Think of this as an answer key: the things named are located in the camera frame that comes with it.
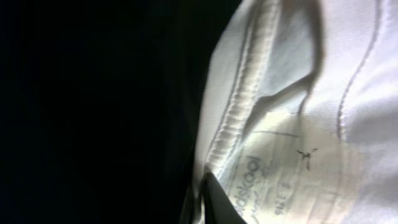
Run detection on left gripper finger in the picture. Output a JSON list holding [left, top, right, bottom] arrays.
[[203, 172, 246, 224]]

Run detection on white robot print t-shirt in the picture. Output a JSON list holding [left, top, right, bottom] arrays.
[[192, 0, 397, 223]]

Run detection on folded black garment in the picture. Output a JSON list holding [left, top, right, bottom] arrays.
[[1, 0, 239, 223]]

